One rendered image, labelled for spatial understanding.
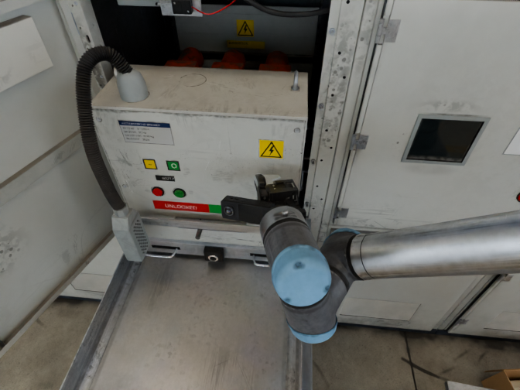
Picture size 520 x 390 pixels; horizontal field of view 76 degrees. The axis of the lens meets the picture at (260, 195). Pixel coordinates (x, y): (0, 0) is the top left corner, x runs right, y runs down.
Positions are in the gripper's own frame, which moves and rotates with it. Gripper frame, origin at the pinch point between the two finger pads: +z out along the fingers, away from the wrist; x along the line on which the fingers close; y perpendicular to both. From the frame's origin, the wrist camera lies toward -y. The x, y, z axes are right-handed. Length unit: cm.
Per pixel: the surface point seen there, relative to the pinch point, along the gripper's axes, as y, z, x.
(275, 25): 21, 75, 29
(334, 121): 24.9, 14.1, 7.8
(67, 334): -98, 59, -110
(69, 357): -94, 47, -114
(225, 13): 2, 80, 34
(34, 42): -46, 15, 32
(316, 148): 21.2, 18.0, -1.5
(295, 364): 4.9, -21.4, -44.2
